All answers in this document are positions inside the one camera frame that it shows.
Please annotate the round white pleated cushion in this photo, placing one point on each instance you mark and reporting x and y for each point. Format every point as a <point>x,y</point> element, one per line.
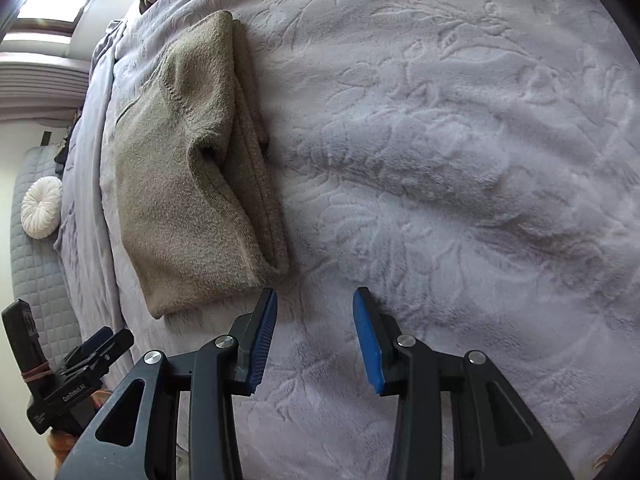
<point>42,207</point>

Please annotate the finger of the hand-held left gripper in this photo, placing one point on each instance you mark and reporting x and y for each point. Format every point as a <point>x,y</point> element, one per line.
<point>117,347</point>
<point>97,340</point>

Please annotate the person's left hand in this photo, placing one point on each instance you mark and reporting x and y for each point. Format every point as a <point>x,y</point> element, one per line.
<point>65,444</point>

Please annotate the lavender embossed fleece blanket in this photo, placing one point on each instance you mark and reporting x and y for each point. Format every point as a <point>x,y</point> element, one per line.
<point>450,160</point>

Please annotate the grey quilted mat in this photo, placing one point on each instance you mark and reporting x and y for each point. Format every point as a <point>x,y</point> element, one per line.
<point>35,285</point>

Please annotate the olive brown knit sweater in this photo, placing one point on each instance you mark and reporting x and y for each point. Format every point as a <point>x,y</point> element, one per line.
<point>170,210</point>

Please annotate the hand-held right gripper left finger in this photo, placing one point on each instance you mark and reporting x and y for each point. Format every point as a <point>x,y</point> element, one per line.
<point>262,340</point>

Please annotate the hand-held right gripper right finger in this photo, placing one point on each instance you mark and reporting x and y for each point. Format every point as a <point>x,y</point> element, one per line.
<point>367,345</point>

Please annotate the grey bed sheet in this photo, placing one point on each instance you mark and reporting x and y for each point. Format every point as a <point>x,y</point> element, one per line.
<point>90,185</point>

